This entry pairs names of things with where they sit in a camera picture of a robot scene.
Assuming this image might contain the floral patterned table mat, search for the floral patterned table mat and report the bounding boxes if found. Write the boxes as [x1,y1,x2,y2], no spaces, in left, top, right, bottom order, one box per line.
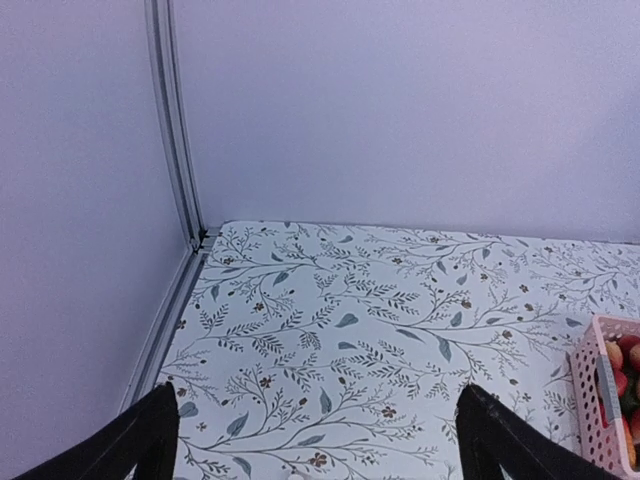
[160,221,639,479]

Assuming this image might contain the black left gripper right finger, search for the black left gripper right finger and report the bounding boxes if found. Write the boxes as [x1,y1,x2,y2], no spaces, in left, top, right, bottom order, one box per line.
[456,384,621,479]

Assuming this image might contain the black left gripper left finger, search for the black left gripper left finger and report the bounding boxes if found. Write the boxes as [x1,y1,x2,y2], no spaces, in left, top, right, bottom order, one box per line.
[19,382,180,480]

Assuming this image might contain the pink perforated plastic basket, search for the pink perforated plastic basket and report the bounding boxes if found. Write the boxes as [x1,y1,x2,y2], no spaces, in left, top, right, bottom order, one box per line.
[569,315,639,479]

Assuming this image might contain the aluminium frame post left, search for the aluminium frame post left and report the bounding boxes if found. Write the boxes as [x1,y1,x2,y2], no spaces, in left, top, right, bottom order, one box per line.
[144,0,207,251]

